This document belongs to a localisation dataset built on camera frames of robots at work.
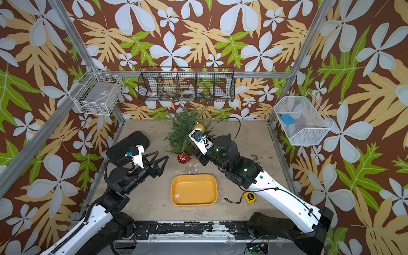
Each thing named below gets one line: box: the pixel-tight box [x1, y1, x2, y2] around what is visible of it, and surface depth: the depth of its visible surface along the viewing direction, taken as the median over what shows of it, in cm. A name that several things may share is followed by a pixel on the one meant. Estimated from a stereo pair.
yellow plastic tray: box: [170, 174, 219, 207], surface depth 88 cm
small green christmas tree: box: [164, 106, 212, 156], surface depth 75 cm
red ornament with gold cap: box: [177, 151, 190, 165], surface depth 71 cm
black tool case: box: [106, 131, 150, 164], surface depth 101 cm
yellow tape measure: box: [224, 191, 257, 204], surface depth 84 cm
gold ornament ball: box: [192, 120, 206, 134], surface depth 72 cm
